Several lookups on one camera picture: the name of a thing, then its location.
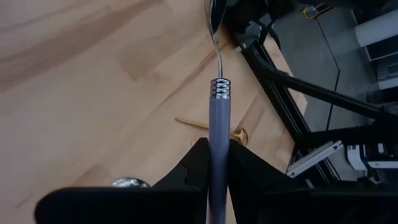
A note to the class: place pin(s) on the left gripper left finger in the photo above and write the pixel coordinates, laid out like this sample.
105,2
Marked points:
192,186

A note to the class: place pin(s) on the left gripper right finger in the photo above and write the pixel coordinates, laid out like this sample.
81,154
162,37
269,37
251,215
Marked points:
255,193

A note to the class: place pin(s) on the gold spoon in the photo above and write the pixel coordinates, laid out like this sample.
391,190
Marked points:
240,135

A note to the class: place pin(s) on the white box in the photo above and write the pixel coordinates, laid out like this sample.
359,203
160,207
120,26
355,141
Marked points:
376,28

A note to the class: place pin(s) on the silver metal bracket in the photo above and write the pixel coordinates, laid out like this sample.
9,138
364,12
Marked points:
311,158

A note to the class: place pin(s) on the black aluminium table frame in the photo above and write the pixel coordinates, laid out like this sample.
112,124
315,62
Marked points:
277,93

